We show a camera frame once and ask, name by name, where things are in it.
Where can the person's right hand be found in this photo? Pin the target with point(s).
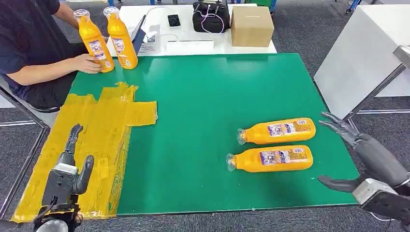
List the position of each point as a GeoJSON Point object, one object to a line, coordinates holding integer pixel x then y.
{"type": "Point", "coordinates": [86, 64]}

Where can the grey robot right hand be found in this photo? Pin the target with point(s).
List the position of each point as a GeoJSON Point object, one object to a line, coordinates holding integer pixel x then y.
{"type": "Point", "coordinates": [381, 160]}

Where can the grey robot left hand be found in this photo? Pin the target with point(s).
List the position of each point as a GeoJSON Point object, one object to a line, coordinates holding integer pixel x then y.
{"type": "Point", "coordinates": [85, 176]}

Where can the orange drink bottle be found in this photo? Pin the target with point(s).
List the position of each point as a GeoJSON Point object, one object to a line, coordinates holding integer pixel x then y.
{"type": "Point", "coordinates": [250, 161]}
{"type": "Point", "coordinates": [93, 41]}
{"type": "Point", "coordinates": [121, 41]}
{"type": "Point", "coordinates": [256, 134]}

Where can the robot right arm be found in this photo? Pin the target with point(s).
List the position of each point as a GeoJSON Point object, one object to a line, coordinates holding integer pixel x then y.
{"type": "Point", "coordinates": [406, 191]}

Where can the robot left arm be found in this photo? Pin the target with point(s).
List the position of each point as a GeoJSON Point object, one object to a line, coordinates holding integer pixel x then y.
{"type": "Point", "coordinates": [52, 225]}

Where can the yellow taped sheet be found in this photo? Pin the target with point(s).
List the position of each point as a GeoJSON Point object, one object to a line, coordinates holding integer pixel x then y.
{"type": "Point", "coordinates": [102, 134]}

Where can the tablet in dark case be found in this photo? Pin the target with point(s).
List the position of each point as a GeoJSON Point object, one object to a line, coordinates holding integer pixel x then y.
{"type": "Point", "coordinates": [139, 40]}

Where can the person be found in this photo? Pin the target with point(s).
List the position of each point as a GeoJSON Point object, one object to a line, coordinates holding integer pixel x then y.
{"type": "Point", "coordinates": [25, 41]}

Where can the grey bench seat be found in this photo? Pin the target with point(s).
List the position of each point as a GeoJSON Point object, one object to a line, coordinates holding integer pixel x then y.
{"type": "Point", "coordinates": [51, 119]}

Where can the printed paper sheet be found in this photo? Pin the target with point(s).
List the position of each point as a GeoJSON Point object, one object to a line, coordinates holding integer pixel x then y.
{"type": "Point", "coordinates": [150, 48]}

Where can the blue metal leg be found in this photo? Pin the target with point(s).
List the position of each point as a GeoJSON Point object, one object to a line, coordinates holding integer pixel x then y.
{"type": "Point", "coordinates": [274, 5]}
{"type": "Point", "coordinates": [111, 2]}
{"type": "Point", "coordinates": [353, 5]}

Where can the black phone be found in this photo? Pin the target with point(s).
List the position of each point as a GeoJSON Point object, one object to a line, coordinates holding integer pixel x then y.
{"type": "Point", "coordinates": [174, 20]}

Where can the white side table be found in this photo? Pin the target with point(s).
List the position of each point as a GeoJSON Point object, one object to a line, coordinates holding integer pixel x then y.
{"type": "Point", "coordinates": [358, 60]}

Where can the flat white box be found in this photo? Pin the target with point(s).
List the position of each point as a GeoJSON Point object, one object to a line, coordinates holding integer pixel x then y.
{"type": "Point", "coordinates": [190, 47]}

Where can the green table mat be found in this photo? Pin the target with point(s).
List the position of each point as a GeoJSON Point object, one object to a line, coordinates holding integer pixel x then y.
{"type": "Point", "coordinates": [208, 96]}

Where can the black bag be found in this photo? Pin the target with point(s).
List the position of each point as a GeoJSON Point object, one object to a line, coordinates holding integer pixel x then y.
{"type": "Point", "coordinates": [226, 19]}

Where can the cardboard box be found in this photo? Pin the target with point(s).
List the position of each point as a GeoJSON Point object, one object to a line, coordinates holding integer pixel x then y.
{"type": "Point", "coordinates": [251, 28]}

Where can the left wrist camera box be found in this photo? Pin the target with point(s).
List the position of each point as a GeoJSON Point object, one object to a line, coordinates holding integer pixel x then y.
{"type": "Point", "coordinates": [59, 185]}

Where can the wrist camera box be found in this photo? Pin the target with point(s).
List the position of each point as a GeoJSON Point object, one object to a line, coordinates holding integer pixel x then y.
{"type": "Point", "coordinates": [59, 185]}
{"type": "Point", "coordinates": [374, 192]}

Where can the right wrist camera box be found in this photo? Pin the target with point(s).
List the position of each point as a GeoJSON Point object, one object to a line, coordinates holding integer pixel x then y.
{"type": "Point", "coordinates": [374, 192]}

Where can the grey metal floor frame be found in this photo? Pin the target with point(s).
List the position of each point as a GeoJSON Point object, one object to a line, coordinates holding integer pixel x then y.
{"type": "Point", "coordinates": [23, 173]}

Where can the grey metal table frame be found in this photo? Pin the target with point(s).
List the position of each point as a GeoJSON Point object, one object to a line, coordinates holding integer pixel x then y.
{"type": "Point", "coordinates": [402, 56]}

